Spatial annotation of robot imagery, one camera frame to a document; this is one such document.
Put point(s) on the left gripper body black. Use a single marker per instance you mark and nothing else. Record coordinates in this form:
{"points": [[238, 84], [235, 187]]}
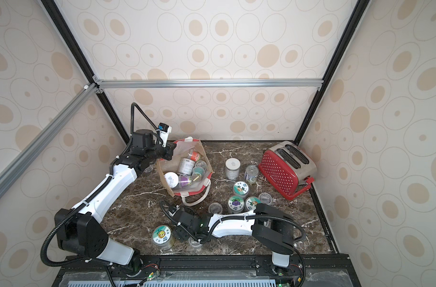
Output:
{"points": [[158, 151]]}

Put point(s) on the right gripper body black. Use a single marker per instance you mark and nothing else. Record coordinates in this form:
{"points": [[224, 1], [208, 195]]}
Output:
{"points": [[180, 219]]}

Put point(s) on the yellow green lid jar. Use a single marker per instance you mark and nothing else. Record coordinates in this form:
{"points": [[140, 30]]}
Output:
{"points": [[162, 237]]}

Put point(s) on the white purple label can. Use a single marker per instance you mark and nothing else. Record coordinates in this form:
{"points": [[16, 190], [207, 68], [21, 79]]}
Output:
{"points": [[186, 167]]}

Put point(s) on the burlap canvas bag red lining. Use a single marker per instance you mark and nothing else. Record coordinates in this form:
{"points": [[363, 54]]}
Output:
{"points": [[201, 177]]}

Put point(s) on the purple flower label jar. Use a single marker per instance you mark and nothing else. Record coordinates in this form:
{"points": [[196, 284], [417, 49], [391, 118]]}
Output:
{"points": [[236, 205]]}

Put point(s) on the orange label seed jar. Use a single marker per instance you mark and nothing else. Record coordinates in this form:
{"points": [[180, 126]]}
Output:
{"points": [[241, 189]]}

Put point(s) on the red green label jar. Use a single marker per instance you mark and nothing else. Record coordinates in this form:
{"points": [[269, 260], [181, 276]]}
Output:
{"points": [[251, 203]]}

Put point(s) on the large white lid canister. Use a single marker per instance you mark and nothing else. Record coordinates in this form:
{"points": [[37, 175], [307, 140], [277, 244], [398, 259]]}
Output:
{"points": [[232, 168]]}

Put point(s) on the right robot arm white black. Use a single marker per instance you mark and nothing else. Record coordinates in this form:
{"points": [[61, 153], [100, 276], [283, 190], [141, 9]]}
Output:
{"points": [[274, 229]]}

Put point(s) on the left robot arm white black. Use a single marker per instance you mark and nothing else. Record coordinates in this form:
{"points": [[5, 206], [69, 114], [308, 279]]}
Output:
{"points": [[78, 230]]}

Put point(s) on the white lid purple jar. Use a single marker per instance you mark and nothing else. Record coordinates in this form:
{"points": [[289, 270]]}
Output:
{"points": [[175, 181]]}

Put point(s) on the red silver toaster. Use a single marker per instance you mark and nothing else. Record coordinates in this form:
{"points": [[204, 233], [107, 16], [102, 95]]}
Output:
{"points": [[290, 171]]}

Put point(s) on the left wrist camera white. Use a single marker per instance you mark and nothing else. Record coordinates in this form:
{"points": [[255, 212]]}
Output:
{"points": [[164, 131]]}

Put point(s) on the silver horizontal rail back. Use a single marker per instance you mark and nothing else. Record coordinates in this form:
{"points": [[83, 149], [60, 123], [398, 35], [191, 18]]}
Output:
{"points": [[303, 82]]}

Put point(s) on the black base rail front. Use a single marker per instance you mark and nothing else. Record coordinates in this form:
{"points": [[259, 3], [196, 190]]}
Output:
{"points": [[216, 271]]}

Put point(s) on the silver diagonal rail left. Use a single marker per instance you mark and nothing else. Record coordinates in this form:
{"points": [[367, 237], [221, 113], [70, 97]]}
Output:
{"points": [[18, 166]]}

